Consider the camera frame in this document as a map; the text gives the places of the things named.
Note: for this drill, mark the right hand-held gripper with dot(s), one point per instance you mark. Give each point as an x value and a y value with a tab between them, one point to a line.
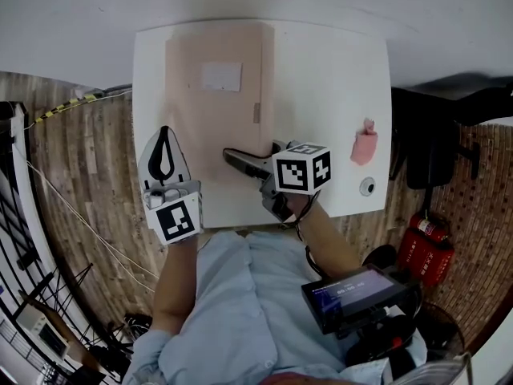
300	171

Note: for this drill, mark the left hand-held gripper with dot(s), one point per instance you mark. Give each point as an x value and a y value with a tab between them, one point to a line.
176	215

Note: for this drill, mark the pink box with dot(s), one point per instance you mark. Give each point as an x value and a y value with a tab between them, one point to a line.
216	126

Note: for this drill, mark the person's right forearm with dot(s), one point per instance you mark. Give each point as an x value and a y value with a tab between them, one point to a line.
332	243

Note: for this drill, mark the person's left forearm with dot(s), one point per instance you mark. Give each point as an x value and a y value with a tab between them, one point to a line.
176	283

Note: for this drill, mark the white table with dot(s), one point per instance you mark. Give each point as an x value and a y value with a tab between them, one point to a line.
324	74

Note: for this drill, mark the pink cloth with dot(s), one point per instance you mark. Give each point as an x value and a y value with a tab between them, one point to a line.
364	147

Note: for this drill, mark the yellow black striped strip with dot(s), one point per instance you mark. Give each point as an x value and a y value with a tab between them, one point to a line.
60	108

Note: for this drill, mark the black metal stand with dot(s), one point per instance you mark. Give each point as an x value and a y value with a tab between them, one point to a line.
86	279

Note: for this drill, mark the light blue shirt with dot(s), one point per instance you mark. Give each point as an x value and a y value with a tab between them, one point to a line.
240	315

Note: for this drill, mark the black screen device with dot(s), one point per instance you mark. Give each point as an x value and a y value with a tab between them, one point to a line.
348	295

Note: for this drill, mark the black office chair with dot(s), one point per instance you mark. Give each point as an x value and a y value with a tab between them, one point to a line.
433	163

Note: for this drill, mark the red fire extinguisher box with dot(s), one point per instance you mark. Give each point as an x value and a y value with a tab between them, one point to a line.
425	251

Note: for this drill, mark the white box appliance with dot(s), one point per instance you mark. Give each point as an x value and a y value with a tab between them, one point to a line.
42	331

